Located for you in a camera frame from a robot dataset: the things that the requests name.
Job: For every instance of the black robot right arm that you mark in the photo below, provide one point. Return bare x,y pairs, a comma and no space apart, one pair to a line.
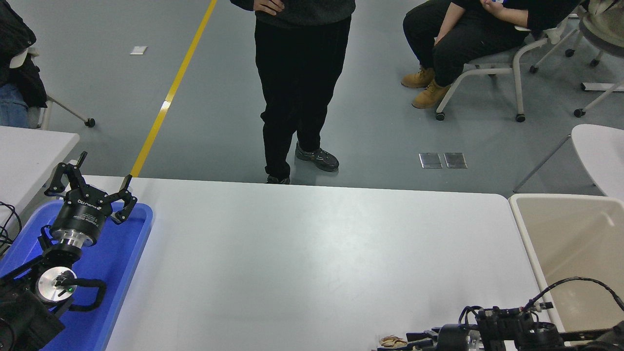
536,334

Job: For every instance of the white side table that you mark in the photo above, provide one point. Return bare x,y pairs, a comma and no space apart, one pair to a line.
29,156

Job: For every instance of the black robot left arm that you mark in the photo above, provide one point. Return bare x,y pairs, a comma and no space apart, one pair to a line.
19,312

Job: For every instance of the person's left forearm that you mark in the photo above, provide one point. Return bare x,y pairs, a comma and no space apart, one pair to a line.
512,17

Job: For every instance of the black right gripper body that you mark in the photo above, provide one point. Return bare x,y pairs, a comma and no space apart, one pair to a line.
453,339

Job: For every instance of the blue plastic tray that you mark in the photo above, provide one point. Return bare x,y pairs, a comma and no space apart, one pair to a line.
122,253

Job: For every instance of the white round table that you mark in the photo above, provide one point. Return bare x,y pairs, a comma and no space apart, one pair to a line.
599,151

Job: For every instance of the person's right forearm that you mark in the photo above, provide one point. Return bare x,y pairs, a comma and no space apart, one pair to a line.
449,22

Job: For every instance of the silver floor plate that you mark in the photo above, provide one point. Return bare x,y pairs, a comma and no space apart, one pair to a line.
455,160
430,160

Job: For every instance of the white wheeled office chair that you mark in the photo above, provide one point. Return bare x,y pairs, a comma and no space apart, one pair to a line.
492,61

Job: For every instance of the person's right hand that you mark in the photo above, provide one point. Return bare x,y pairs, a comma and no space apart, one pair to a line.
269,6

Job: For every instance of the person's left hand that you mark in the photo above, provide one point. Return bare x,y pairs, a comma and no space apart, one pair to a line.
490,7

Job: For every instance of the tan paper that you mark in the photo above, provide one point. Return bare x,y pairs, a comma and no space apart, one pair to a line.
392,341

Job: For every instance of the person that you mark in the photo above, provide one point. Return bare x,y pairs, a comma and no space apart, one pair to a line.
302,73
19,83
468,44

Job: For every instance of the large pale bin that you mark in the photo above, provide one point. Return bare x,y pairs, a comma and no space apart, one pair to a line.
575,243

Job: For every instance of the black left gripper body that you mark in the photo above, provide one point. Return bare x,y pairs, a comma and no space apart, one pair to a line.
80,217

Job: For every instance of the grey wheeled office chair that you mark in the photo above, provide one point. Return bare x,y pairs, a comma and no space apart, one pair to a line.
604,34

